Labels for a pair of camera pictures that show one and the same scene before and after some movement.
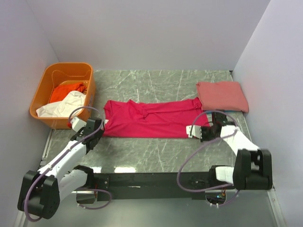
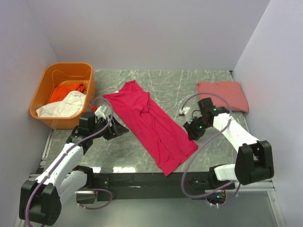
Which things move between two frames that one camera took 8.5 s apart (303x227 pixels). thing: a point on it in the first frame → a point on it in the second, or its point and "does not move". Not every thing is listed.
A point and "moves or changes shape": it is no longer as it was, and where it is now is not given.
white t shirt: [71, 105] does not move
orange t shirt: [61, 91] does not move
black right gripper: [205, 133] → [192, 129]
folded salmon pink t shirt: [226, 96] does not move
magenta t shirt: [130, 118] moves or changes shape
